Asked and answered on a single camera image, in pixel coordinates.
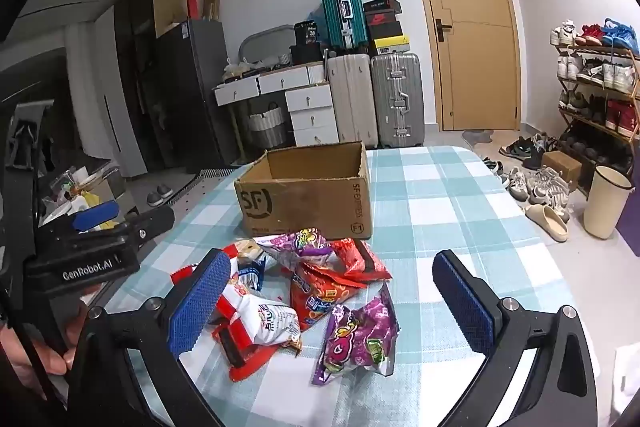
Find yellow bag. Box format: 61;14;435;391
80;191;117;228

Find cream trash bin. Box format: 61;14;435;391
582;166;635;240

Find silver suitcase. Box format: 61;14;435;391
370;52;426;149

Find blue cookie packet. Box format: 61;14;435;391
235;257;267;293

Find plain red snack packet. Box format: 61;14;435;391
327;239;393;283

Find black labelled tub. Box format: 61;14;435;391
292;21;323;48

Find woven laundry basket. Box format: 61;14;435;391
247;102;293;148

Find cream bread packet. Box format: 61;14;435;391
234;239;264;260

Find grey slippers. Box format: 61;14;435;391
147;186;173;208

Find white snack bag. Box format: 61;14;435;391
222;282;303;353

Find purple bag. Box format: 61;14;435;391
615;202;640;250

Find dark glass cabinet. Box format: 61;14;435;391
114;0;183;172

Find white cloth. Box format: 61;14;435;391
612;347;640;413

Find person's left hand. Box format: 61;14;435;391
0;289;103;400

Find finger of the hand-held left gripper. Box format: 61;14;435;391
42;201;121;239
36;206;176;254

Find scattered sneakers pile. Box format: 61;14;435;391
482;132;571;212

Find purple snack packet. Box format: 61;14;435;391
311;282;401;385
252;228;333;273

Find white drawer desk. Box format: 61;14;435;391
214;62;335;148

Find grey oval mirror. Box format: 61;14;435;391
239;25;297;65

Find red snack packet blue lettering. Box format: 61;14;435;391
290;262;363;333

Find beige slide sandals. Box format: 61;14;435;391
525;204;571;242

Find beige suitcase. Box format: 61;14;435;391
325;52;379;150

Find small cardboard box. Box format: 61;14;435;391
541;150;583;192

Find teal suitcase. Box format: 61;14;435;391
319;0;373;52

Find black storage box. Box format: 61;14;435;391
290;43;323;65

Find dark grey refrigerator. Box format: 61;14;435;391
152;19;236;172

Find brown cardboard box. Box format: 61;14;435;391
234;141;373;242

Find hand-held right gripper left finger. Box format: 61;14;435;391
67;248;241;427

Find wooden shoe rack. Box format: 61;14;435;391
555;42;640;202

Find blue checked tablecloth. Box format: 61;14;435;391
100;146;591;427

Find white wardrobe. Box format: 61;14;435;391
65;4;151;180

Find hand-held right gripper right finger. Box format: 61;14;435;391
432;249;601;427

